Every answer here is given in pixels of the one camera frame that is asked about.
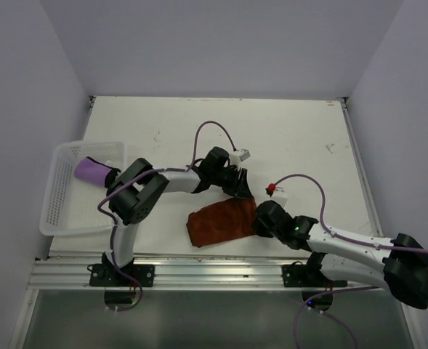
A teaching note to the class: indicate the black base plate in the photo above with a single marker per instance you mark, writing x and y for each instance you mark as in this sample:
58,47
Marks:
107,276
299,275

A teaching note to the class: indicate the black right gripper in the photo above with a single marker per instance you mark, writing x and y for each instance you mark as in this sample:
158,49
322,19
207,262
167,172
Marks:
259,229

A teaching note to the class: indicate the white perforated plastic basket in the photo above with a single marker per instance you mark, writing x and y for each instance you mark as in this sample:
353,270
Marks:
70,204

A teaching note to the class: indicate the rust orange towel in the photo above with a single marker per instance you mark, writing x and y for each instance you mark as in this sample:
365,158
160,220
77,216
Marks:
221,222

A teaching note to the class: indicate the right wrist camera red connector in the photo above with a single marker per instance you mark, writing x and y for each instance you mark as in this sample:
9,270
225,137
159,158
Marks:
277,194

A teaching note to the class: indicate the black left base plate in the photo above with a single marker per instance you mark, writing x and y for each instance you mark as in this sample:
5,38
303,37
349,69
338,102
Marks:
107,276

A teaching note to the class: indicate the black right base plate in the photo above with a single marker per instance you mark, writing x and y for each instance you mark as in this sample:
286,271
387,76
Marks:
299,275

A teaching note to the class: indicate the purple grey microfiber towel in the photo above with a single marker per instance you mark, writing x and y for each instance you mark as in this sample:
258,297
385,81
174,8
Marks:
96,173

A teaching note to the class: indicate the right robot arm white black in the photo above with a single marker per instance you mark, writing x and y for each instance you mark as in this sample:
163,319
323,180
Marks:
399,265

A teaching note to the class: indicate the aluminium mounting rail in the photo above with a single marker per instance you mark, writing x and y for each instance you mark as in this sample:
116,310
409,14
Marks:
73,272

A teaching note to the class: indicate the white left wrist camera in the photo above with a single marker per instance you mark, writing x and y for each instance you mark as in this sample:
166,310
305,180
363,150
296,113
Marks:
237,157

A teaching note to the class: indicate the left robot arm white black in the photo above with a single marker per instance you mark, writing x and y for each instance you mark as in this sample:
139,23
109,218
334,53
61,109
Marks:
133,195

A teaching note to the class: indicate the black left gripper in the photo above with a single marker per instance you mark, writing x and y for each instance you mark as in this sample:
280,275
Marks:
238,187

